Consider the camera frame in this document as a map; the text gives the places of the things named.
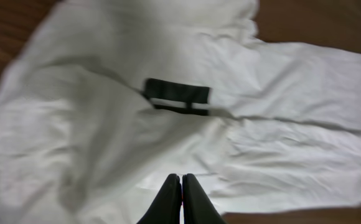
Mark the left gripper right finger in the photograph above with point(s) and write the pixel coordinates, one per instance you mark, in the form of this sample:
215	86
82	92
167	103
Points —
198	209

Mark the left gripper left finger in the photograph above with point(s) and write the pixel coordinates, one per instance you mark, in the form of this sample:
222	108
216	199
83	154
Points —
165	208

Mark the white Puma t-shirt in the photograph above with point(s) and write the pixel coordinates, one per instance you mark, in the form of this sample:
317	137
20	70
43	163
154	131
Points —
110	97

